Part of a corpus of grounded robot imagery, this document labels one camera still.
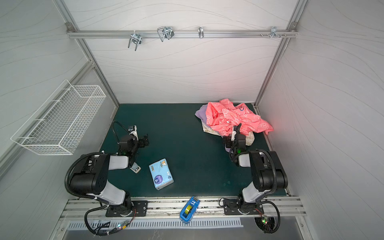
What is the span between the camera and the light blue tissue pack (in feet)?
2.57

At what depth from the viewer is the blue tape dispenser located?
0.69 meters

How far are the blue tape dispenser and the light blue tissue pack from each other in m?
0.15
